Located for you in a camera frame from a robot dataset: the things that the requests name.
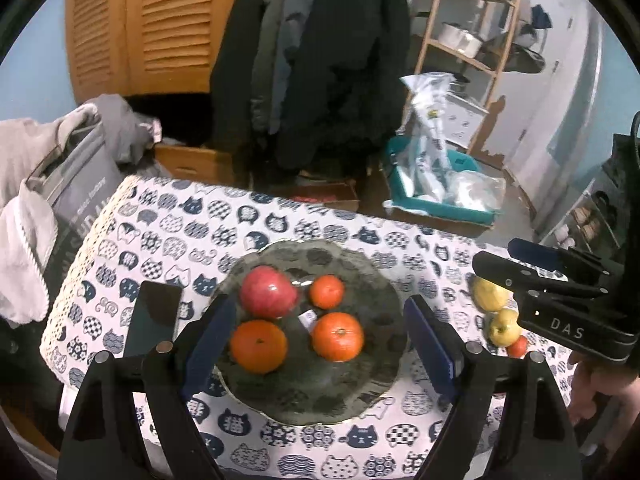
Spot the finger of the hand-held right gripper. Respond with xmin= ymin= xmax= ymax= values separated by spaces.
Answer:
xmin=507 ymin=238 xmax=613 ymax=286
xmin=471 ymin=251 xmax=606 ymax=301

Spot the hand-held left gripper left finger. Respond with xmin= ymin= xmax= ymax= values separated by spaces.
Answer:
xmin=57 ymin=294 xmax=238 ymax=480

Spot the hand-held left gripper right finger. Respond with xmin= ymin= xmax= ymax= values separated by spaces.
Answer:
xmin=404 ymin=296 xmax=583 ymax=480

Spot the yellow-green apple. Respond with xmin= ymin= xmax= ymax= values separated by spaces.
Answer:
xmin=487 ymin=308 xmax=522 ymax=347

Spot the green glass plate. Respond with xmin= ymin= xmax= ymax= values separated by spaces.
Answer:
xmin=212 ymin=239 xmax=405 ymax=426

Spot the small orange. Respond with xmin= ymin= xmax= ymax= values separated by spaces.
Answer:
xmin=308 ymin=275 xmax=346 ymax=310

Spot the person's right hand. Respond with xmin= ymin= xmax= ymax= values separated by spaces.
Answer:
xmin=567 ymin=352 xmax=640 ymax=456

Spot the row of shoes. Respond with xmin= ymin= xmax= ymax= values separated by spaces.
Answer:
xmin=555 ymin=195 xmax=616 ymax=248

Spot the black smartphone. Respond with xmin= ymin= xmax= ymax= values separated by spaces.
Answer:
xmin=122 ymin=281 xmax=183 ymax=358

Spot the metal shoe rack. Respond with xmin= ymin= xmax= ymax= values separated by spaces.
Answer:
xmin=542 ymin=160 xmax=631 ymax=251

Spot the clear plastic bag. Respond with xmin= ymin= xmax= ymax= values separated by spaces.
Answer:
xmin=442 ymin=170 xmax=506 ymax=213

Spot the cat print tablecloth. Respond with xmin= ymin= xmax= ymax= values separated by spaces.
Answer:
xmin=40 ymin=175 xmax=576 ymax=480

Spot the large cardboard box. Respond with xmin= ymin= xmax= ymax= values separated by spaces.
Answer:
xmin=367 ymin=160 xmax=496 ymax=231

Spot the teal plastic bin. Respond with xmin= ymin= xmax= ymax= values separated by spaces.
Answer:
xmin=384 ymin=136 xmax=498 ymax=223

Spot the white patterned box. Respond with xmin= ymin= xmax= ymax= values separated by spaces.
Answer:
xmin=442 ymin=95 xmax=491 ymax=151

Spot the grey door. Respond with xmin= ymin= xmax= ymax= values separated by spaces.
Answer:
xmin=480 ymin=0 xmax=591 ymax=161

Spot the silver metal pipe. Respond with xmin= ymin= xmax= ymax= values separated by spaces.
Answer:
xmin=570 ymin=20 xmax=608 ymax=181

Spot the wooden drawer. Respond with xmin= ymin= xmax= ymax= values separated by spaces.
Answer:
xmin=154 ymin=144 xmax=236 ymax=183

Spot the flat cardboard box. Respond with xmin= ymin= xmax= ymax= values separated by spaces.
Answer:
xmin=270 ymin=182 xmax=361 ymax=211

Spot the green hanging bag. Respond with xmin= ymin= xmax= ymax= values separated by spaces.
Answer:
xmin=510 ymin=42 xmax=546 ymax=73

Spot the grey tote bag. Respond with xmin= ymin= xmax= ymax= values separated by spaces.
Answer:
xmin=25 ymin=127 xmax=126 ymax=286

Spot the pile of grey white clothes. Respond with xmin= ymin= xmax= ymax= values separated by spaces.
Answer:
xmin=0 ymin=102 xmax=101 ymax=326

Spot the steel cooking pot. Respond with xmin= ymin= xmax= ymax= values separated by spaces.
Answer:
xmin=440 ymin=22 xmax=483 ymax=56

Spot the dark grey garment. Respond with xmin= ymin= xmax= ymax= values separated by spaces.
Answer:
xmin=92 ymin=94 xmax=163 ymax=163

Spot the bamboo shelf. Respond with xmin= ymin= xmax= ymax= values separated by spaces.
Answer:
xmin=412 ymin=0 xmax=528 ymax=153

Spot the black hooded coat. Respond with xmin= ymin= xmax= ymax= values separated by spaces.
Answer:
xmin=277 ymin=0 xmax=413 ymax=168

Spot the black jacket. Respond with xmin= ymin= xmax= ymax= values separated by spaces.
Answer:
xmin=210 ymin=0 xmax=281 ymax=151

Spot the grey jacket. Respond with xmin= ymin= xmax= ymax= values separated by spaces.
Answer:
xmin=250 ymin=0 xmax=321 ymax=136

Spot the wooden louvred wardrobe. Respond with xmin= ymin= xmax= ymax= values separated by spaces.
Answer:
xmin=65 ymin=0 xmax=248 ymax=98

